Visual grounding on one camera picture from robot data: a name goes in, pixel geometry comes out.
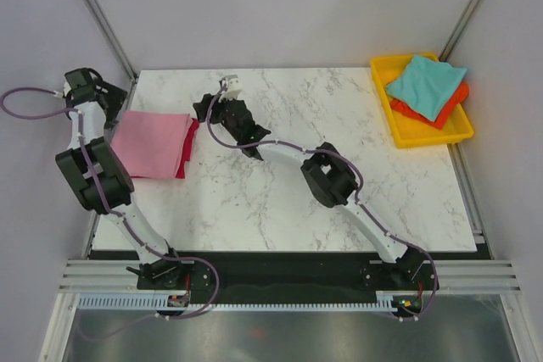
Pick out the yellow plastic tray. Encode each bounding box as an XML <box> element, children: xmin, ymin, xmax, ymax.
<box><xmin>370</xmin><ymin>54</ymin><xmax>474</xmax><ymax>148</ymax></box>

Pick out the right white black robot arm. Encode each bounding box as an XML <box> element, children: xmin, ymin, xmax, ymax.
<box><xmin>193</xmin><ymin>94</ymin><xmax>437</xmax><ymax>289</ymax></box>

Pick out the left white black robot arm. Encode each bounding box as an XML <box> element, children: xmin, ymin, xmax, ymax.
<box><xmin>55</xmin><ymin>68</ymin><xmax>187</xmax><ymax>288</ymax></box>

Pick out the white slotted cable duct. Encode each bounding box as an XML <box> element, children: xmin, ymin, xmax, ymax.
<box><xmin>77</xmin><ymin>293</ymin><xmax>399</xmax><ymax>313</ymax></box>

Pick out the orange folded t shirt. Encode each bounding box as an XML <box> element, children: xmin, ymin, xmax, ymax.
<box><xmin>389</xmin><ymin>81</ymin><xmax>470</xmax><ymax>131</ymax></box>

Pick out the aluminium corner post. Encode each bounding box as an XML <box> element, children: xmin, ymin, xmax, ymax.
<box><xmin>439</xmin><ymin>0</ymin><xmax>484</xmax><ymax>61</ymax></box>
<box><xmin>83</xmin><ymin>0</ymin><xmax>137</xmax><ymax>82</ymax></box>

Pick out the folded magenta t shirt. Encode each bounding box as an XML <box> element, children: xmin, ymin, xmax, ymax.
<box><xmin>175</xmin><ymin>118</ymin><xmax>199</xmax><ymax>179</ymax></box>

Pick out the pink t shirt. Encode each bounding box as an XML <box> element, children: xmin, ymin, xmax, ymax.
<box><xmin>111</xmin><ymin>111</ymin><xmax>198</xmax><ymax>180</ymax></box>

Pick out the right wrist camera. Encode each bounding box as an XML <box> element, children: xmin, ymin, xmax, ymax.
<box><xmin>220</xmin><ymin>75</ymin><xmax>243</xmax><ymax>100</ymax></box>

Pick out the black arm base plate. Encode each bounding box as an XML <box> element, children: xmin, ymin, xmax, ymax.
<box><xmin>136</xmin><ymin>252</ymin><xmax>439</xmax><ymax>304</ymax></box>

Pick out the aluminium frame rail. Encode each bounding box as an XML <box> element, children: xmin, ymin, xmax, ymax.
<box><xmin>59</xmin><ymin>259</ymin><xmax>520</xmax><ymax>294</ymax></box>

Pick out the teal folded t shirt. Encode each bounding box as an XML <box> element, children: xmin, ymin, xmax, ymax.
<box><xmin>385</xmin><ymin>54</ymin><xmax>467</xmax><ymax>122</ymax></box>

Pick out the right aluminium corner post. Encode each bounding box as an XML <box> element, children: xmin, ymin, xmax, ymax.
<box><xmin>439</xmin><ymin>0</ymin><xmax>484</xmax><ymax>61</ymax></box>

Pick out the left aluminium corner post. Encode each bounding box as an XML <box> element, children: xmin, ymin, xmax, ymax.
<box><xmin>83</xmin><ymin>0</ymin><xmax>137</xmax><ymax>82</ymax></box>

